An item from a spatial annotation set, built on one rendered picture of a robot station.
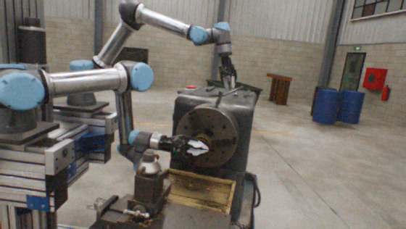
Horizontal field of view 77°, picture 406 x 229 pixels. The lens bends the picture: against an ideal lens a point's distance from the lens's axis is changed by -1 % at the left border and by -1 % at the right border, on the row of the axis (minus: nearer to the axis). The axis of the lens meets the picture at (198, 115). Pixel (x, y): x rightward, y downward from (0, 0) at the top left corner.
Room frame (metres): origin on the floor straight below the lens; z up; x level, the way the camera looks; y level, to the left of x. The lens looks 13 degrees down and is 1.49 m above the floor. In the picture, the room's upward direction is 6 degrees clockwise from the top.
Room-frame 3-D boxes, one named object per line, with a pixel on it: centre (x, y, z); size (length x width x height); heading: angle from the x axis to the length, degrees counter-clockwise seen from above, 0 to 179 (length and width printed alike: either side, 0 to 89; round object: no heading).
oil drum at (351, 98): (7.36, -4.31, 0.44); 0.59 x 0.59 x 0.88
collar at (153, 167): (0.76, 0.14, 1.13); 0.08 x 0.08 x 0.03
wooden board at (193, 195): (1.05, -0.01, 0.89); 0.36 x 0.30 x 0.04; 78
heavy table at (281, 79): (9.94, -2.88, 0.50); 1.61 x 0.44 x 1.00; 5
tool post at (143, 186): (0.76, 0.13, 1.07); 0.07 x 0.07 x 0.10; 78
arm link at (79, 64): (1.40, 0.65, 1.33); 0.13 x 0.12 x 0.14; 170
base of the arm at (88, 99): (1.39, 0.65, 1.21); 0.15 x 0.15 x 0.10
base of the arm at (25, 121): (0.90, 0.67, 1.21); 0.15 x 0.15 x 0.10
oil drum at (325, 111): (6.98, -3.44, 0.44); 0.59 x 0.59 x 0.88
